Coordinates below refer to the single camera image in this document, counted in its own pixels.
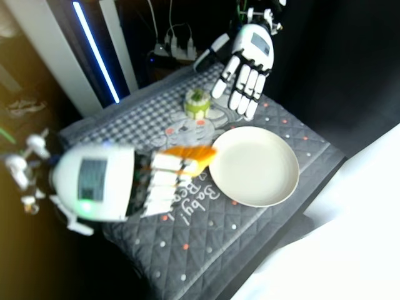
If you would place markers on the white power strip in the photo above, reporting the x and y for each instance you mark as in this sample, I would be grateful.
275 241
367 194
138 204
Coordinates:
175 51

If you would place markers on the white pillar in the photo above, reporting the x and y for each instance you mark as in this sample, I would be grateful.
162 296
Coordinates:
50 53

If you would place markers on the green white toy cake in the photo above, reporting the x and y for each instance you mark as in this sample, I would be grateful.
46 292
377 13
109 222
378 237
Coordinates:
197 104

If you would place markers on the orange braided toy bread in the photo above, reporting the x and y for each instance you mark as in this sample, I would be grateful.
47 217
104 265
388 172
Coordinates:
200 153

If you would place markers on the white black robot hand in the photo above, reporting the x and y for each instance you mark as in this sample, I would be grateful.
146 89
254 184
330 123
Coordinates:
256 47
93 181

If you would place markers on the white round plate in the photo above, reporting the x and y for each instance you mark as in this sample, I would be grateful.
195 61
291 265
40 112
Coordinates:
254 167

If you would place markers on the grey quilt with bear print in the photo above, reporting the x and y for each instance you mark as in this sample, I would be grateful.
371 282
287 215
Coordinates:
193 243

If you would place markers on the blue light strip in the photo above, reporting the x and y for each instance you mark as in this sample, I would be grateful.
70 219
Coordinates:
95 51

